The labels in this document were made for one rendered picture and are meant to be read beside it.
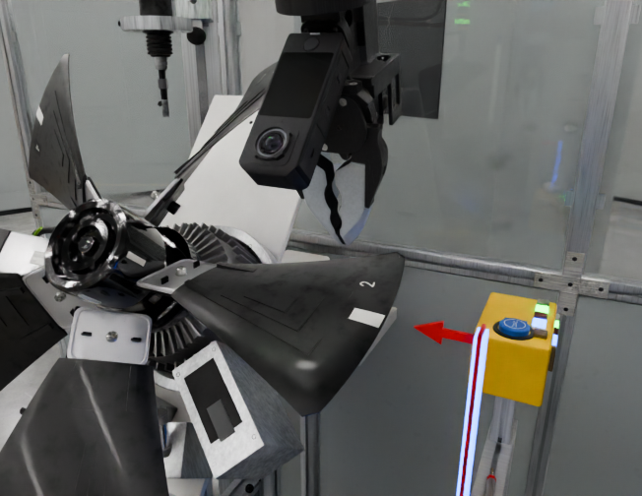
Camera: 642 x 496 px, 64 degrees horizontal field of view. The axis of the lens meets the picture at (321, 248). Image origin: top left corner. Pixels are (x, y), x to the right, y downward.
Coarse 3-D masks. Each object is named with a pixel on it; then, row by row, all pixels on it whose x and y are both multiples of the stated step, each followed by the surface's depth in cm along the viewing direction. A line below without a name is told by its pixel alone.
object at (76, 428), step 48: (48, 384) 57; (96, 384) 58; (144, 384) 61; (48, 432) 55; (96, 432) 56; (144, 432) 59; (0, 480) 53; (48, 480) 53; (96, 480) 55; (144, 480) 57
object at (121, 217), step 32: (64, 224) 62; (96, 224) 61; (128, 224) 59; (64, 256) 60; (96, 256) 59; (160, 256) 64; (192, 256) 68; (64, 288) 58; (96, 288) 58; (128, 288) 60; (160, 320) 66
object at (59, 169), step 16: (64, 64) 76; (64, 80) 75; (48, 96) 79; (64, 96) 74; (48, 112) 78; (64, 112) 73; (48, 128) 78; (64, 128) 73; (32, 144) 84; (48, 144) 79; (64, 144) 73; (32, 160) 85; (48, 160) 80; (64, 160) 74; (80, 160) 69; (32, 176) 86; (48, 176) 82; (64, 176) 76; (80, 176) 69; (64, 192) 78; (80, 192) 71
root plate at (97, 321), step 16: (80, 320) 61; (96, 320) 61; (112, 320) 62; (128, 320) 63; (144, 320) 64; (80, 336) 60; (96, 336) 61; (128, 336) 63; (144, 336) 64; (80, 352) 59; (96, 352) 60; (112, 352) 61; (128, 352) 62; (144, 352) 63
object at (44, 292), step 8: (32, 272) 66; (40, 272) 66; (24, 280) 66; (32, 280) 66; (40, 280) 66; (32, 288) 67; (40, 288) 67; (48, 288) 67; (40, 296) 67; (48, 296) 67; (72, 296) 67; (48, 304) 68; (56, 304) 68; (64, 304) 68; (72, 304) 68; (80, 304) 68; (88, 304) 68; (48, 312) 68; (56, 312) 68; (64, 312) 68; (56, 320) 68; (64, 320) 68; (72, 320) 68; (64, 328) 69
